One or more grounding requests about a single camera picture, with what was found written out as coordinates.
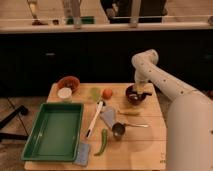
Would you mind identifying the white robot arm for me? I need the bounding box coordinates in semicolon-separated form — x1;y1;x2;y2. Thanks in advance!
131;49;213;171

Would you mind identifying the purple bowl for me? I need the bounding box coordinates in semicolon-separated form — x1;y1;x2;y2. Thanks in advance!
125;86;146;105

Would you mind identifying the orange bowl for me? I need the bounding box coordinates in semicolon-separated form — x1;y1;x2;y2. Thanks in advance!
57;76;80;92

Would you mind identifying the orange fruit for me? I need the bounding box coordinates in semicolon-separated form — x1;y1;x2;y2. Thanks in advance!
102;88;113;100

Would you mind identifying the grey cloth piece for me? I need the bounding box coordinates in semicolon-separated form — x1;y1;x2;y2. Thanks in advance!
100;106;116;128

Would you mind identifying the metal measuring cup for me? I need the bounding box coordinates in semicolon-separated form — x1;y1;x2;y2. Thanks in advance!
112;122;148;140

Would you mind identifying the green chili pepper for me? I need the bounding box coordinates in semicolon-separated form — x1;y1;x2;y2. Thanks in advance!
94;129;108;156

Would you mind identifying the white cup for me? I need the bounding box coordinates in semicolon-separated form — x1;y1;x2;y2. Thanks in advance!
57;87;72;102

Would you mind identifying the blue sponge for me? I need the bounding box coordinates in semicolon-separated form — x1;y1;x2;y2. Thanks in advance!
74;142;90;166

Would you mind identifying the green plastic tray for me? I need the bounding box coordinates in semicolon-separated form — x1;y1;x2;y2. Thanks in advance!
22;103;84;162

